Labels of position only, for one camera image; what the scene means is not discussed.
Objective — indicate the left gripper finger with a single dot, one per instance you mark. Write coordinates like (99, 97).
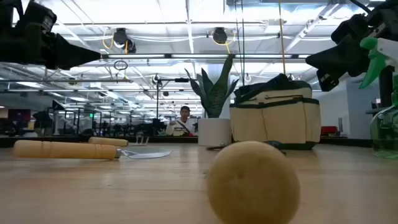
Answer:
(68, 54)

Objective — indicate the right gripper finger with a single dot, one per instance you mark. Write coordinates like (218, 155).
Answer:
(335, 63)

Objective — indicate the green plastic spray bottle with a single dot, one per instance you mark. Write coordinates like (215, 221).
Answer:
(385, 130)

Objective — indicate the beige green-trimmed gardening bag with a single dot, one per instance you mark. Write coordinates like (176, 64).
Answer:
(273, 124)

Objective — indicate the white garden trowel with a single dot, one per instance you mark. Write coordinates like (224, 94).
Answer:
(253, 186)

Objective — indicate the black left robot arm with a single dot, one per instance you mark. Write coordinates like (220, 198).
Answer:
(6, 15)

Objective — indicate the red seat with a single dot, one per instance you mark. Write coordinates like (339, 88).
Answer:
(329, 130)

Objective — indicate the black boom stand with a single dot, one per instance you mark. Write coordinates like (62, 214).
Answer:
(157, 99)

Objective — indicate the green snake plant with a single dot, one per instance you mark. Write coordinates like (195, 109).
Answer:
(217, 93)

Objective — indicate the long ceiling light bar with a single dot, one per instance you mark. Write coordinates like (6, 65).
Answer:
(199, 56)

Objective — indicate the person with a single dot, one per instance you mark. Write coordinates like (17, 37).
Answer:
(183, 126)

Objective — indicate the white round plant pot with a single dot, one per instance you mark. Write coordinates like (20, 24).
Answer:
(214, 132)

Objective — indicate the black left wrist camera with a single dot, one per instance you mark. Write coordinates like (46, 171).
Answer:
(40, 17)

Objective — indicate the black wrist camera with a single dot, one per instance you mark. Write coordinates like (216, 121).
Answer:
(40, 17)
(348, 29)

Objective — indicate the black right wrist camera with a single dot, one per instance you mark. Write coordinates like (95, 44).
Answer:
(348, 29)

